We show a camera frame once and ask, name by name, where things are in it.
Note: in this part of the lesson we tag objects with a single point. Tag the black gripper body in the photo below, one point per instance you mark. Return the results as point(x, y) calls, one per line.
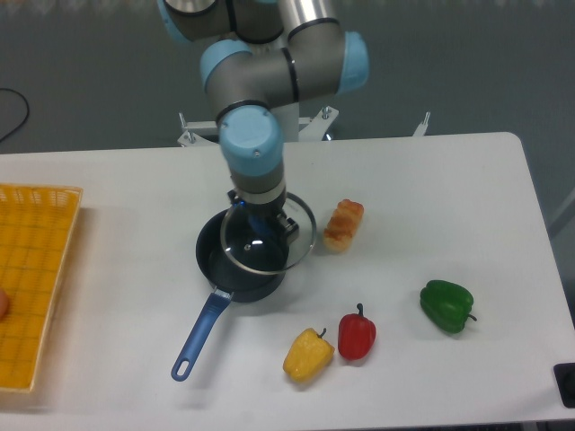
point(259, 207)

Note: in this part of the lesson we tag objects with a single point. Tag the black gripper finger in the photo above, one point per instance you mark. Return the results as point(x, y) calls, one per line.
point(287, 229)

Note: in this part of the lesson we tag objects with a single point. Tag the glass lid blue knob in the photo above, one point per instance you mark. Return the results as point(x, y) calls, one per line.
point(255, 246)

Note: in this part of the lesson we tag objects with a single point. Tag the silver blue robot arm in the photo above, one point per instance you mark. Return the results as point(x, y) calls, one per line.
point(268, 54)

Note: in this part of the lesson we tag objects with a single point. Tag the toy bread loaf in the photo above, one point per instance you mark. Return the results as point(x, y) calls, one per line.
point(343, 225)

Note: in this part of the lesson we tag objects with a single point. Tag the red bell pepper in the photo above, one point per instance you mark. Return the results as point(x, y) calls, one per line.
point(356, 335)

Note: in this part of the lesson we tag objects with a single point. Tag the yellow bell pepper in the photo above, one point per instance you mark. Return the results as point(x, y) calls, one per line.
point(308, 355)

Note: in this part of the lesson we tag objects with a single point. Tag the green bell pepper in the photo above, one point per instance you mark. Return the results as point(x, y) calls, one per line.
point(448, 305)

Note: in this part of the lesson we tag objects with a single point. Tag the yellow woven basket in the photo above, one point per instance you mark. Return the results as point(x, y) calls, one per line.
point(37, 226)

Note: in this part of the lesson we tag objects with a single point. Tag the orange object in basket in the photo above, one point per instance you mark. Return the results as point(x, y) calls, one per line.
point(4, 303)

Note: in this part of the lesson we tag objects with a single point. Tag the black device table corner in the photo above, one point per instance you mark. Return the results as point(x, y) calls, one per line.
point(564, 374)

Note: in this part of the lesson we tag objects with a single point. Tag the dark saucepan blue handle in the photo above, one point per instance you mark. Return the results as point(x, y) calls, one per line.
point(230, 284)

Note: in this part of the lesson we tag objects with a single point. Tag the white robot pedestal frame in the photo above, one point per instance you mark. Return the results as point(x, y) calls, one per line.
point(309, 129)

